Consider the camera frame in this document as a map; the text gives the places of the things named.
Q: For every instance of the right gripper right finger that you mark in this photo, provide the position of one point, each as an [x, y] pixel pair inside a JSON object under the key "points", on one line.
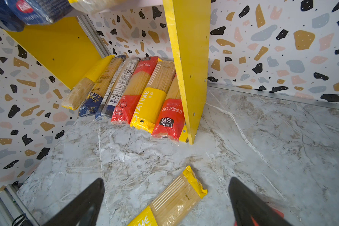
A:
{"points": [[249, 209]]}

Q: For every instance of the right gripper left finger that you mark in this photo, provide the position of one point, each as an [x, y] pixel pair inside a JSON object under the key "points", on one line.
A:
{"points": [[84, 209]]}

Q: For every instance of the clear bag white label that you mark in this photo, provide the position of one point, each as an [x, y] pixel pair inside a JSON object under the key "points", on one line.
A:
{"points": [[116, 88]]}

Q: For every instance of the clear spaghetti bag Chinese text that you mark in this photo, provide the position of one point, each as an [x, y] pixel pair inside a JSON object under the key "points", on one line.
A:
{"points": [[93, 101]]}

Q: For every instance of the yellow Pastatime bag tall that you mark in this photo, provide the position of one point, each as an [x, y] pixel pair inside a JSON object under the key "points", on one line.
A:
{"points": [[153, 97]]}

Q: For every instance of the blue Barilla spaghetti bag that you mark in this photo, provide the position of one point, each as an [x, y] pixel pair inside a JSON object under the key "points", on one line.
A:
{"points": [[16, 14]]}

